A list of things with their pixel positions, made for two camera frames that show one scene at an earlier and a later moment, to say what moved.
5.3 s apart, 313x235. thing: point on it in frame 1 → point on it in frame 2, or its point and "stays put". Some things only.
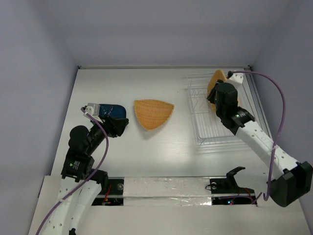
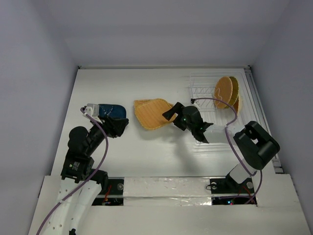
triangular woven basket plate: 152,113 stays put
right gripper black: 212,94 → 177,115
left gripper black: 114,126 stays put
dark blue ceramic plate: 114,110 stays put
